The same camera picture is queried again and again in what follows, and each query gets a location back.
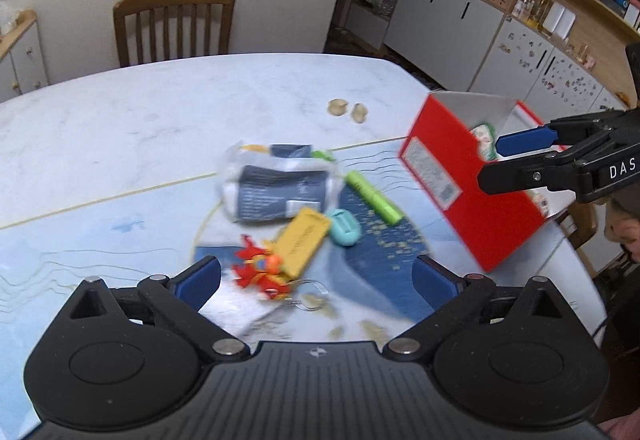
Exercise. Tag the white lower cabinets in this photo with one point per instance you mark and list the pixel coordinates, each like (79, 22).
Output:
(445, 25)

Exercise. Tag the teal oval case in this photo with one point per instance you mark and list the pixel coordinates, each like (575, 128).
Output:
(345, 227)

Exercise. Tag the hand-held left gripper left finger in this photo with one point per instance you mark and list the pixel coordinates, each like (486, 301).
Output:
(200, 280)

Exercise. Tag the white low cabinet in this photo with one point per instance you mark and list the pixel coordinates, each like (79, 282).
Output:
(367, 23)

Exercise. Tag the white and navy packet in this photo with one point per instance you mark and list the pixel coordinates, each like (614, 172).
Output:
(275, 190)

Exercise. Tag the round-backed wooden chair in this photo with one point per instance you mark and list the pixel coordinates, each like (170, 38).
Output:
(582, 225)

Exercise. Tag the red cardboard box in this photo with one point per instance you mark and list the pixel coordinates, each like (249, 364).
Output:
(490, 220)

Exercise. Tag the white wooden sideboard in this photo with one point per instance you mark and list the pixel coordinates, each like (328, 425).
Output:
(25, 65)

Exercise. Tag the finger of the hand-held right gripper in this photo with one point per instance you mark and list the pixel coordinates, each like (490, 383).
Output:
(520, 175)
(525, 140)

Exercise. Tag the light blue printed table mat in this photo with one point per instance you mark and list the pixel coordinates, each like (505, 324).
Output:
(100, 245)

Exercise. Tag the white cabinets with stickers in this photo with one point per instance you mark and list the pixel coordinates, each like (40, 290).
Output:
(525, 65)

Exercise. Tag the green cartoon pouch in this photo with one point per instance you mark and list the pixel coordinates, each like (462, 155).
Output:
(482, 138)

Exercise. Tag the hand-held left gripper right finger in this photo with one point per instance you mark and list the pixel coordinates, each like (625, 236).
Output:
(432, 282)

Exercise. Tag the green tube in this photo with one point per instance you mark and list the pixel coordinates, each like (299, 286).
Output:
(372, 197)

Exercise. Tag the gold bar block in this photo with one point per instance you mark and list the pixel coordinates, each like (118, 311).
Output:
(302, 240)

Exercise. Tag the person's right hand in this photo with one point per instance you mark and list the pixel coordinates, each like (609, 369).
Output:
(622, 230)

